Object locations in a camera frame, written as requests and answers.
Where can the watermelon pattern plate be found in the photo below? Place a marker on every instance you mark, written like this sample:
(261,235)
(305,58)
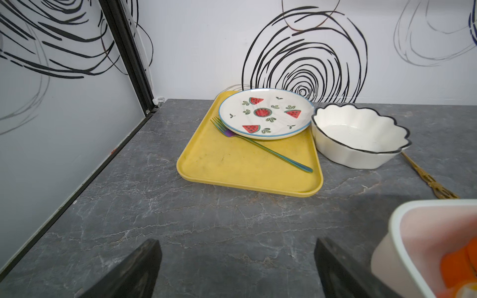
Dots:
(266,114)

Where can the gold ornate fork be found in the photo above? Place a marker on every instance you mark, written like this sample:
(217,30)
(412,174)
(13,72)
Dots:
(439,191)

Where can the iridescent blue-green fork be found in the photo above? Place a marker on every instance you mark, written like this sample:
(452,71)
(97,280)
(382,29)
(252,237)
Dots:
(228,133)

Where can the white scalloped bowl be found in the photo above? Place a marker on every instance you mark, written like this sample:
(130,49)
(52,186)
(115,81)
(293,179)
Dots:
(358,138)

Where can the white plastic storage box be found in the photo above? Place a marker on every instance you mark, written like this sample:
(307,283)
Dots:
(419,234)

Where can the yellow plastic tray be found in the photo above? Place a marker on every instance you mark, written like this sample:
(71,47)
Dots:
(212,158)

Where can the orange tape roll front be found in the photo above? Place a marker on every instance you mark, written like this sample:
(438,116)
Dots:
(461,265)

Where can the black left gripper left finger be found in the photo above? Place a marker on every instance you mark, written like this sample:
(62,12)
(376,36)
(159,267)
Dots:
(134,277)

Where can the black vertical frame post left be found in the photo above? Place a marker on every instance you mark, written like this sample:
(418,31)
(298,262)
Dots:
(118,22)

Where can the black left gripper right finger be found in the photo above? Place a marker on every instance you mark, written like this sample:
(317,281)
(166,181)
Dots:
(342,276)

